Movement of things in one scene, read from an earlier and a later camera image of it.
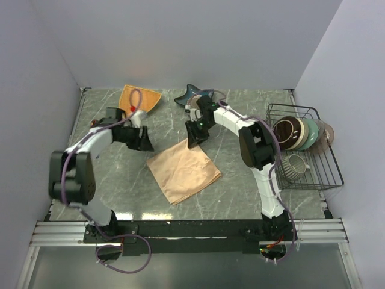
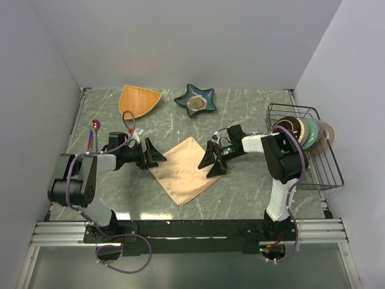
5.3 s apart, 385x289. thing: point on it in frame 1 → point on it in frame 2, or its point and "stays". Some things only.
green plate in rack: [313, 134] stays
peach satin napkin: [183, 172] stays
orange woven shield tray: [133, 99] stays
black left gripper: [141, 144] → [150, 155]
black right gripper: [194, 137] → [218, 168]
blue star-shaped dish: [191, 91] stays
